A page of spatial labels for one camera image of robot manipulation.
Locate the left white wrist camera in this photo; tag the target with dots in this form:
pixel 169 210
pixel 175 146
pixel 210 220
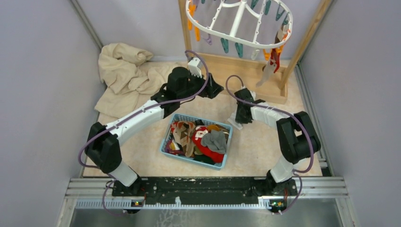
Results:
pixel 195 67

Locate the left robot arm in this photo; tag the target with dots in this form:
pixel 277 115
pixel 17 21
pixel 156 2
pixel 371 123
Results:
pixel 104 141

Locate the grey sock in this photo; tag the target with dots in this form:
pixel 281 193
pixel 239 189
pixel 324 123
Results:
pixel 216 141

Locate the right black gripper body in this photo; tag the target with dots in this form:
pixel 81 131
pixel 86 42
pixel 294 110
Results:
pixel 239 117

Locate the wooden hanger stand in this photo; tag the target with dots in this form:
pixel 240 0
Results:
pixel 241 64

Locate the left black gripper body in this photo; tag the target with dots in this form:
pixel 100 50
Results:
pixel 207 91

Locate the white oval clip hanger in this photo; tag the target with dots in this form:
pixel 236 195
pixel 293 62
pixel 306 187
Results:
pixel 241 7

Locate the pile of socks in basket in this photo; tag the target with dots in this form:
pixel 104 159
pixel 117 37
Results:
pixel 184 141

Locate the blue plastic basket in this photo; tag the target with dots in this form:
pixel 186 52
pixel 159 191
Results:
pixel 169 150

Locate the beige crumpled cloth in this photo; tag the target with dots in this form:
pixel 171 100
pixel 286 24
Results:
pixel 128 74

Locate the beige red dotted sock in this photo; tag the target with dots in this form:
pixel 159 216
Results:
pixel 270 68

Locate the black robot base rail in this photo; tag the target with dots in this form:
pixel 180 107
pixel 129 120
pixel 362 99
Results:
pixel 205 190

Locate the brown beige sock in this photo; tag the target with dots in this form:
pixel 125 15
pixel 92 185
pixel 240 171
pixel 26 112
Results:
pixel 282 33

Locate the white sock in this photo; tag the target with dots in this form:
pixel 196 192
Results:
pixel 233 122

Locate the red santa sock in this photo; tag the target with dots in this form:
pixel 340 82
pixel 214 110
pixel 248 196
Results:
pixel 199 132

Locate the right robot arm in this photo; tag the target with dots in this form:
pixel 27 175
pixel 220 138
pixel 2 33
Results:
pixel 297 136

